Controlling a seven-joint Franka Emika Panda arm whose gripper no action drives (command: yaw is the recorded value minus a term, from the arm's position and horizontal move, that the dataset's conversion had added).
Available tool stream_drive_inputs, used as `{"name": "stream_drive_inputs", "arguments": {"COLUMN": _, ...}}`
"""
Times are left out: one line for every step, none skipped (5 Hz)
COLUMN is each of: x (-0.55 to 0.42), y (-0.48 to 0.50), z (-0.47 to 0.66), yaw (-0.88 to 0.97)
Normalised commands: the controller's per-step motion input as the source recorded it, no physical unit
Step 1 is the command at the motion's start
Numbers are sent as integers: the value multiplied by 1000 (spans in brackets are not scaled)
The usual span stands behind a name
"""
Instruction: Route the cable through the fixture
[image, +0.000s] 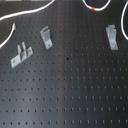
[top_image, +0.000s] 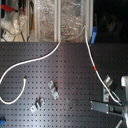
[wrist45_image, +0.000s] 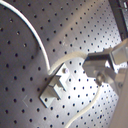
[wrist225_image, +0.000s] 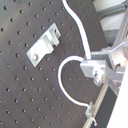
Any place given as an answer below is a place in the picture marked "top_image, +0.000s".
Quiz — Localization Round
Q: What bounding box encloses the grey flat gripper finger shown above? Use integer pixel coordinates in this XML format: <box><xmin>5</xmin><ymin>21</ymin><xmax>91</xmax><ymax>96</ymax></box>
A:
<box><xmin>91</xmin><ymin>101</ymin><xmax>109</xmax><ymax>113</ymax></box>

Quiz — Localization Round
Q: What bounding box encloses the grey clip near gripper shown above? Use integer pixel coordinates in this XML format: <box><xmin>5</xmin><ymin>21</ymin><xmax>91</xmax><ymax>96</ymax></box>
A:
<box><xmin>103</xmin><ymin>76</ymin><xmax>113</xmax><ymax>102</ymax></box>

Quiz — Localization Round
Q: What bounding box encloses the blue plastic object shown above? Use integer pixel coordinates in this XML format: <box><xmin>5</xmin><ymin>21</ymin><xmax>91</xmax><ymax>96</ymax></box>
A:
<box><xmin>91</xmin><ymin>26</ymin><xmax>97</xmax><ymax>44</ymax></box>

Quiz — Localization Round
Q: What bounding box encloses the blue object at corner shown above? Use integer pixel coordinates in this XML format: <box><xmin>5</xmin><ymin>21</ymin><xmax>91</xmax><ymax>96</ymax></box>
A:
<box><xmin>0</xmin><ymin>116</ymin><xmax>6</xmax><ymax>126</ymax></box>

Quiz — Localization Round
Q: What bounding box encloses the clear plastic bag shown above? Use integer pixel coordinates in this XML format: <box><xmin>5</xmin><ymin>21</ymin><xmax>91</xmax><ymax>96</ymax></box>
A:
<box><xmin>34</xmin><ymin>0</ymin><xmax>86</xmax><ymax>42</ymax></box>

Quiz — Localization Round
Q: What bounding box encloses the white device with red parts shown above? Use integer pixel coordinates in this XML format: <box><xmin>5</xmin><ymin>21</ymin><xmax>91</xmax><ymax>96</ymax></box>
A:
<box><xmin>0</xmin><ymin>0</ymin><xmax>27</xmax><ymax>42</ymax></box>

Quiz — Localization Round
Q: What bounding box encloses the upper grey cable clip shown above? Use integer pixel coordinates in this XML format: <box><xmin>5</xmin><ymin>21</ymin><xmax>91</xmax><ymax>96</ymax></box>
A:
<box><xmin>48</xmin><ymin>80</ymin><xmax>59</xmax><ymax>100</ymax></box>

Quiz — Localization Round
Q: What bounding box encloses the grey cable clip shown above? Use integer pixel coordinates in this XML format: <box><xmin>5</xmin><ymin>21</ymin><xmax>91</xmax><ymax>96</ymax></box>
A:
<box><xmin>48</xmin><ymin>80</ymin><xmax>59</xmax><ymax>100</ymax></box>
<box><xmin>30</xmin><ymin>97</ymin><xmax>45</xmax><ymax>113</ymax></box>

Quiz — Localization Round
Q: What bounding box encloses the lower grey cable clip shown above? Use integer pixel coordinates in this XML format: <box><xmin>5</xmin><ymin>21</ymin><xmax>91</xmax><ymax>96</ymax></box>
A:
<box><xmin>30</xmin><ymin>97</ymin><xmax>45</xmax><ymax>113</ymax></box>

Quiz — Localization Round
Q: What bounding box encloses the long white cable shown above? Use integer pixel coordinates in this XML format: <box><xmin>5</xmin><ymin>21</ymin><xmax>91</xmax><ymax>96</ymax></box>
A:
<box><xmin>0</xmin><ymin>26</ymin><xmax>123</xmax><ymax>104</ymax></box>

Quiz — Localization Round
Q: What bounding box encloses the short white cable end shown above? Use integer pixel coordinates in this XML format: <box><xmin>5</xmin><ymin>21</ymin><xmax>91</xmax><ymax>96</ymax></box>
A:
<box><xmin>0</xmin><ymin>77</ymin><xmax>28</xmax><ymax>105</ymax></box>

